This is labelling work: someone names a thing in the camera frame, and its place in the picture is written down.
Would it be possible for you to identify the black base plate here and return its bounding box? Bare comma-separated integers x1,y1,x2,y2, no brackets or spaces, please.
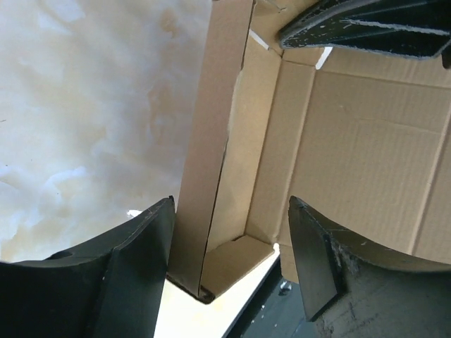
223,258,317,338

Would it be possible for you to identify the brown cardboard box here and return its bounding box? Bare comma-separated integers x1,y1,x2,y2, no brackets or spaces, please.
168,1,450,303

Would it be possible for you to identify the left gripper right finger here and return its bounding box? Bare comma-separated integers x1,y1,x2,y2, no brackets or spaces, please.
288,196,450,337

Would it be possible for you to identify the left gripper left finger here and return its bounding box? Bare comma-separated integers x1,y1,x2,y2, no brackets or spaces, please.
1,197,175,337

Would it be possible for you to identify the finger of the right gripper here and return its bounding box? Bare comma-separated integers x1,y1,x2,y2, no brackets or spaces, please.
278,0,450,69

